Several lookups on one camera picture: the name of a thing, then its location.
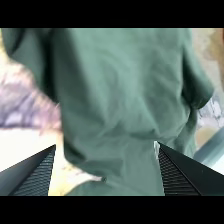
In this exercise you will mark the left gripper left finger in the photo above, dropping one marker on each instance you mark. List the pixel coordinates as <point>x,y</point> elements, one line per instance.
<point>30,176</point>

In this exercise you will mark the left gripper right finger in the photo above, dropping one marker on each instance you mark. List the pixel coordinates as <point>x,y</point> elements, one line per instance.
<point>186,176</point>

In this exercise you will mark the green T-shirt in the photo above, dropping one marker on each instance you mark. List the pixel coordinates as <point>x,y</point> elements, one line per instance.
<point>116,100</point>

